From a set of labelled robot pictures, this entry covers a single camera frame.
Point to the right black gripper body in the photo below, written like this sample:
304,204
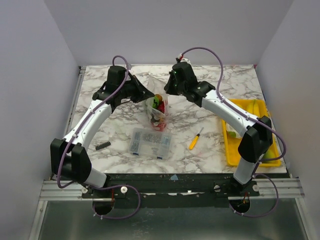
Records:
173,83

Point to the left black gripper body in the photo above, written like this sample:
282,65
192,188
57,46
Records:
124,91

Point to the clear zip top bag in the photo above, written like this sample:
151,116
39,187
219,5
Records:
156,86

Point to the red bell pepper toy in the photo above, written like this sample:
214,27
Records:
158,124

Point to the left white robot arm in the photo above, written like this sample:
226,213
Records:
69,157

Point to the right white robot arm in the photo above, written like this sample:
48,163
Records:
255,132

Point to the clear screw organizer box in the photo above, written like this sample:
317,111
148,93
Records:
151,143

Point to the black toothed plastic part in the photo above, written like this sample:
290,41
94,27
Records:
102,145

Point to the white cauliflower toy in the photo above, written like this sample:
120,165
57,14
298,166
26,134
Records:
232,132

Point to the yellow banana bunch toy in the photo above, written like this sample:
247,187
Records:
253,108

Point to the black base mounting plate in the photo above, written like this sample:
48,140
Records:
161,190

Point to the green yellow lemon toy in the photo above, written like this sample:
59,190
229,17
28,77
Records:
268,156

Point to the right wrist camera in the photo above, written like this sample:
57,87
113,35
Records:
180,59

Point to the yellow handle screwdriver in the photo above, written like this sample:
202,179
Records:
195,140

